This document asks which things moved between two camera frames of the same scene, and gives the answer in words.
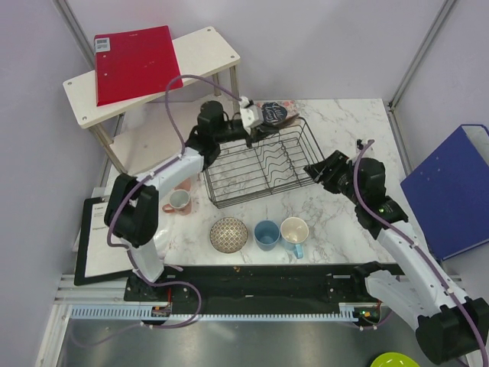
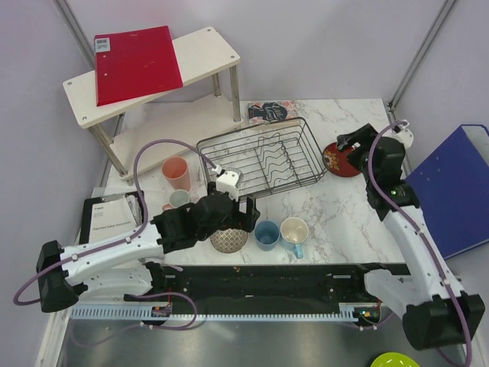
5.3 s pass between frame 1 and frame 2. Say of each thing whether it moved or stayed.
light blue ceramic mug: stayed
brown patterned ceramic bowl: stayed
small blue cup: stayed
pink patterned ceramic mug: stayed
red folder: stayed
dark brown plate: moved
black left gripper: moved
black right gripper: moved
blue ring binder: stayed
